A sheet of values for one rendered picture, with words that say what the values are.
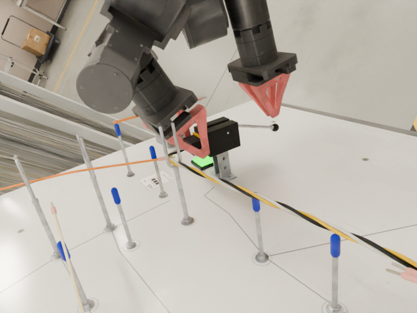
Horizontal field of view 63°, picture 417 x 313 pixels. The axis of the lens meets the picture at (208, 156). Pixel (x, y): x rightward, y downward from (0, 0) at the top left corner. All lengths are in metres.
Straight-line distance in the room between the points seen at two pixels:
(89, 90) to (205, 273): 0.23
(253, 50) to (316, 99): 1.45
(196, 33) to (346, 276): 0.35
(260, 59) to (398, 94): 1.28
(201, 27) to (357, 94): 1.42
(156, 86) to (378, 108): 1.43
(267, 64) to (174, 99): 0.15
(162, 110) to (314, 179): 0.25
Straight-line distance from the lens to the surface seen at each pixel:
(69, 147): 1.04
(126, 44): 0.38
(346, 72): 1.94
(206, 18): 0.50
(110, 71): 0.36
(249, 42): 0.52
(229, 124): 0.52
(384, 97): 1.78
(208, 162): 0.60
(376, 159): 0.60
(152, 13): 0.40
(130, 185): 0.60
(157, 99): 0.45
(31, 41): 7.62
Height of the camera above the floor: 1.48
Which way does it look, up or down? 39 degrees down
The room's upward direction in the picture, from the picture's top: 68 degrees counter-clockwise
